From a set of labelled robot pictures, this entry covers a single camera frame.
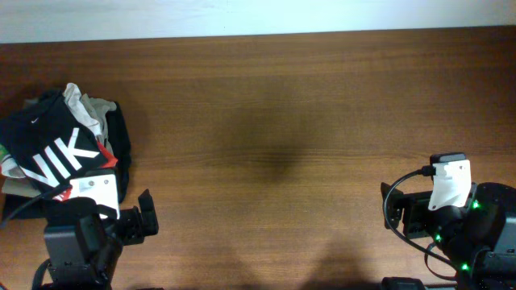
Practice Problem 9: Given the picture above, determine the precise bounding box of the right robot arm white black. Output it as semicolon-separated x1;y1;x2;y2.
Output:
381;183;515;289

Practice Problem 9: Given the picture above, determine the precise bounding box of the dark green t-shirt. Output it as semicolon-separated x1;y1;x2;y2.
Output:
1;93;108;193

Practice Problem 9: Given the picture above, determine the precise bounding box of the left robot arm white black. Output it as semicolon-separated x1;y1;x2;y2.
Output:
31;190;159;289

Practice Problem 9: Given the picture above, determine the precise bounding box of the black folded garment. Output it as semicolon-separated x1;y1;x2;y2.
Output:
2;102;131;220

